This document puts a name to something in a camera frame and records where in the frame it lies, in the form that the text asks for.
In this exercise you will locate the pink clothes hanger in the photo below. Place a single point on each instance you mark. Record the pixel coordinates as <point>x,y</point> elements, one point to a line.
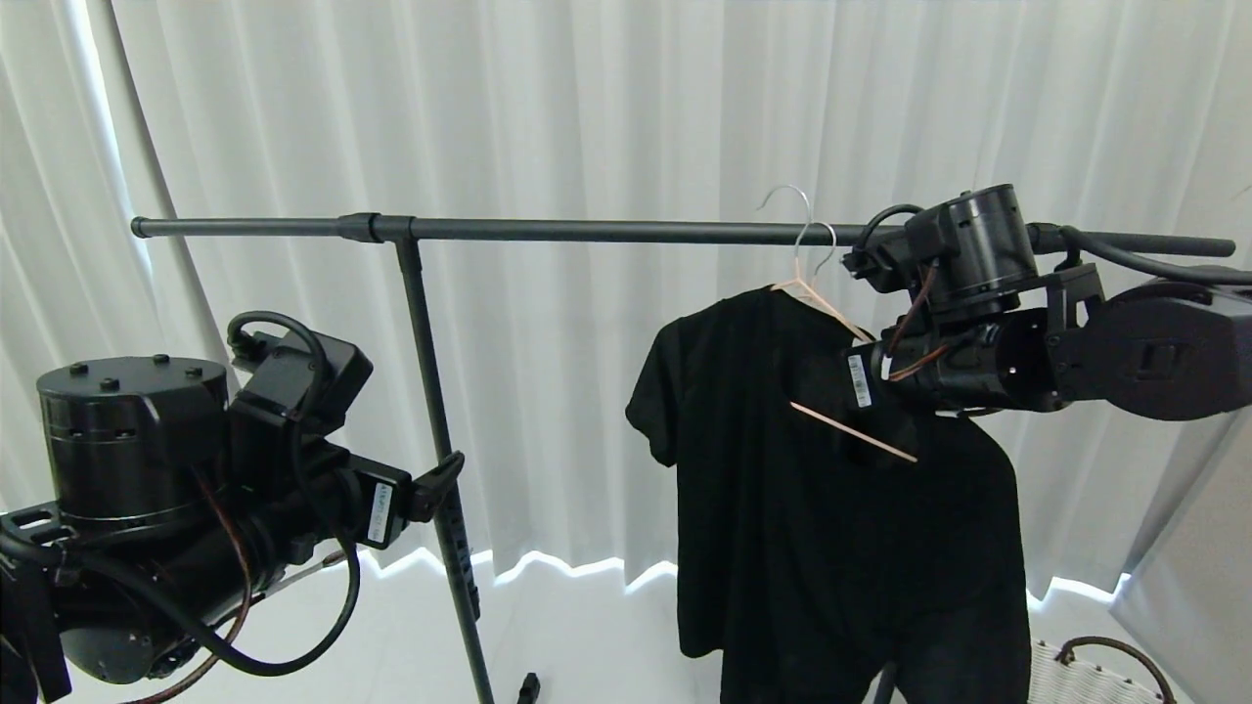
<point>834,240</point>
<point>851,430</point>

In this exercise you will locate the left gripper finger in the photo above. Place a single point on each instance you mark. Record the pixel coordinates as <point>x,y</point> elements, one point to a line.
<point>435,484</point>

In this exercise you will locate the white laundry basket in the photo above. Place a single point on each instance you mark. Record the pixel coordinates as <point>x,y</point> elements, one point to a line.
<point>1076,680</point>

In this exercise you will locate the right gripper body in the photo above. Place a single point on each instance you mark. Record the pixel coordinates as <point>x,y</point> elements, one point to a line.
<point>929,372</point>

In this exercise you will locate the black clothes rack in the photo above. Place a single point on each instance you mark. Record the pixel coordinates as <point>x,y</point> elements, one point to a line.
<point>587,232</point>

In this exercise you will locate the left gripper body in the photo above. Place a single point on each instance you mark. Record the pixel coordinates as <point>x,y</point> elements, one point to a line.
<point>352,499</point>

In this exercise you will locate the black garment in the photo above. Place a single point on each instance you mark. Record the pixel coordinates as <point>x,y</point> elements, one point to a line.
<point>782,538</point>

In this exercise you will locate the white curtain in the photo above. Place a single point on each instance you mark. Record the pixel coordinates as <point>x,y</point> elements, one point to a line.
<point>587,98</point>

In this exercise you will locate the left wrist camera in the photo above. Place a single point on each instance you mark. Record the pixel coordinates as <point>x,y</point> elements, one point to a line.
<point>293,381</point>

